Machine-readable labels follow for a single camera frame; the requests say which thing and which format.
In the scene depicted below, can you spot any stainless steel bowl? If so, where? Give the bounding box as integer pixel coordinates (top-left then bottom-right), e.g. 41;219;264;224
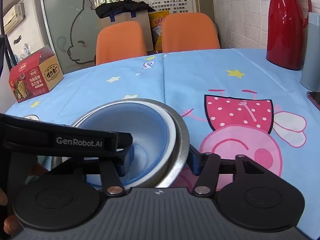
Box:
51;97;190;189

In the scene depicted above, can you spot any white ceramic bowl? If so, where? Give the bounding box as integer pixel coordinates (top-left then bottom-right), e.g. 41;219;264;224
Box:
75;100;177;186

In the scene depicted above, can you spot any person's left hand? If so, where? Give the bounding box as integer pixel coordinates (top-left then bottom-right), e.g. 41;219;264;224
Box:
1;163;48;236

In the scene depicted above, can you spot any red cracker cardboard box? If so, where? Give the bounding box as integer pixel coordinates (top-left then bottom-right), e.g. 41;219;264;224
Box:
9;46;63;103

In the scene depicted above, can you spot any blue cartoon tablecloth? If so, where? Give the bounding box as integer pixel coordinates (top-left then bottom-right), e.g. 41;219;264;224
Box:
8;49;319;239

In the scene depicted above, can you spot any white air conditioner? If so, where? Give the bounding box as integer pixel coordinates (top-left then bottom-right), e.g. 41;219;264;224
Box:
3;3;25;35

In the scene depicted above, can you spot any phone in red case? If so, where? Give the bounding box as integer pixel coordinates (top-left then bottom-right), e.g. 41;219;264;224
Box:
306;91;320;110

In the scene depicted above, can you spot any left orange chair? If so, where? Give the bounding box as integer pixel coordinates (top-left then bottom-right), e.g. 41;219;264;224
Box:
95;21;147;65

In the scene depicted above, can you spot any orange chair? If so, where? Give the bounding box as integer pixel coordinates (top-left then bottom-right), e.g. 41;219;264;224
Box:
95;21;147;65
162;12;220;53

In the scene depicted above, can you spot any right orange chair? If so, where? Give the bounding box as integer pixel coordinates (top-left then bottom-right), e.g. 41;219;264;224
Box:
162;12;220;53

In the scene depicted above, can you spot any grey blue cylinder cup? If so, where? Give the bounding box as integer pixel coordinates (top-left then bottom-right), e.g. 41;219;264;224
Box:
300;12;320;92

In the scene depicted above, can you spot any black cloth on bag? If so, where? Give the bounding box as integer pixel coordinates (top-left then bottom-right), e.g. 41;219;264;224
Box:
95;0;155;19

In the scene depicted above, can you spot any yellow snack bag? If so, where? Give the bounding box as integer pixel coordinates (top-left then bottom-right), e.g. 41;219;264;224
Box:
149;10;170;53

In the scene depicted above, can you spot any brown paper bag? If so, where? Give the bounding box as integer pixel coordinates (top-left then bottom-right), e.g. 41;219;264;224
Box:
99;10;153;52

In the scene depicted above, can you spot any red thermos jug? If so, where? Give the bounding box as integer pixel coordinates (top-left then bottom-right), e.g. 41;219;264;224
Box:
266;0;312;70

